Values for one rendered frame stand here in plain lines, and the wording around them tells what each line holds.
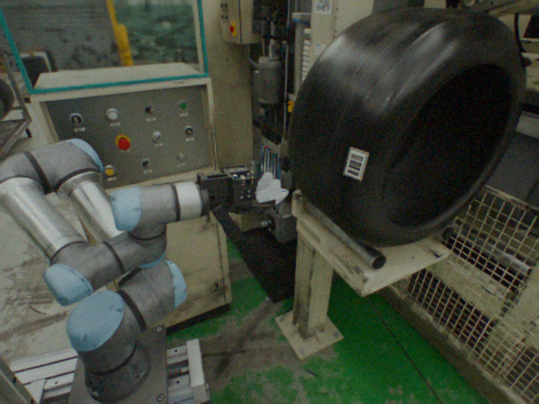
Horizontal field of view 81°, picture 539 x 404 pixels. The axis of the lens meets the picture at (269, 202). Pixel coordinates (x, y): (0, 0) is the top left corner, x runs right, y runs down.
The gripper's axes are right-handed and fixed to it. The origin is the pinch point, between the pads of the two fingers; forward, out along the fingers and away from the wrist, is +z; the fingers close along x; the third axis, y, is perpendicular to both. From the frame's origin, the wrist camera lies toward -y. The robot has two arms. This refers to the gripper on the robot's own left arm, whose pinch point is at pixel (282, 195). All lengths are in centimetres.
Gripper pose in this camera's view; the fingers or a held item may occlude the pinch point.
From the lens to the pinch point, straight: 73.5
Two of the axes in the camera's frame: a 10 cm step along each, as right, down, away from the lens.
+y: 1.1, -8.7, -4.9
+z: 8.8, -1.4, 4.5
